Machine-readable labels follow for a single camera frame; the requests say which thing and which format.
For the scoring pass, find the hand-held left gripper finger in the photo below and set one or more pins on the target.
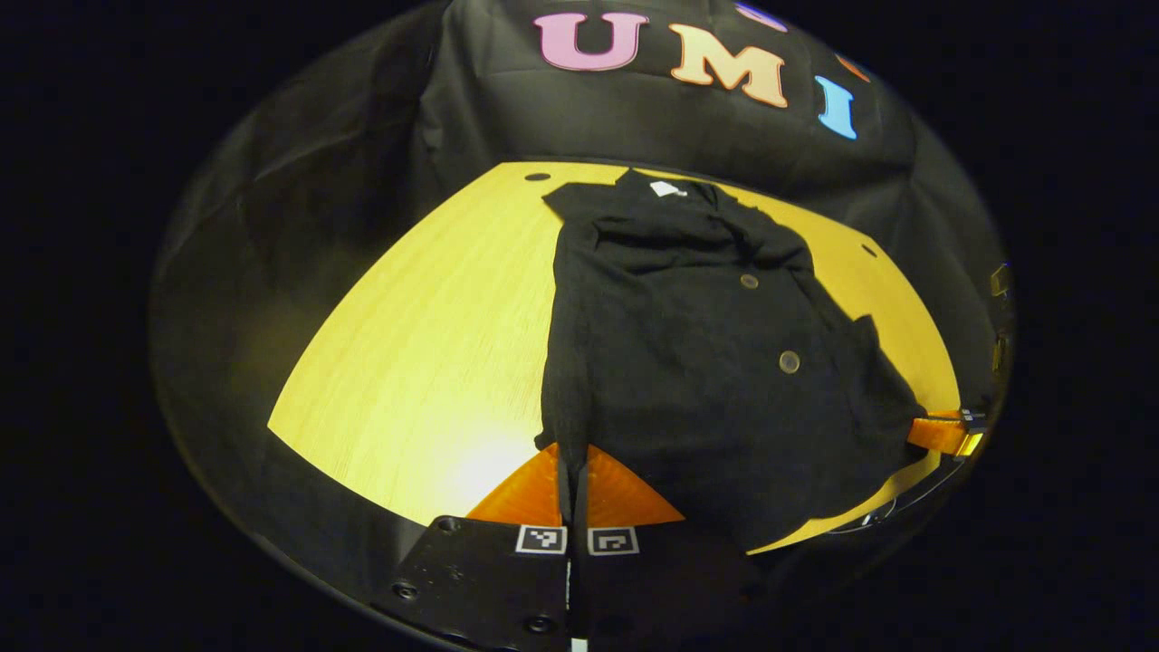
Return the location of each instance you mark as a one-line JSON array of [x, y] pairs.
[[580, 498], [563, 498]]

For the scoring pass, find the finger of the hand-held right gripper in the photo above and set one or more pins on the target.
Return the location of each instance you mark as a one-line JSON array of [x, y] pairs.
[[937, 435]]

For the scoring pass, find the black button jacket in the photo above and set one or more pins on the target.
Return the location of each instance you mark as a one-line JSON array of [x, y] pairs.
[[706, 362]]

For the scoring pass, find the black backdrop cloth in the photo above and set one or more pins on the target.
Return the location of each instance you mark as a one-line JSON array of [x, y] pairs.
[[507, 118]]

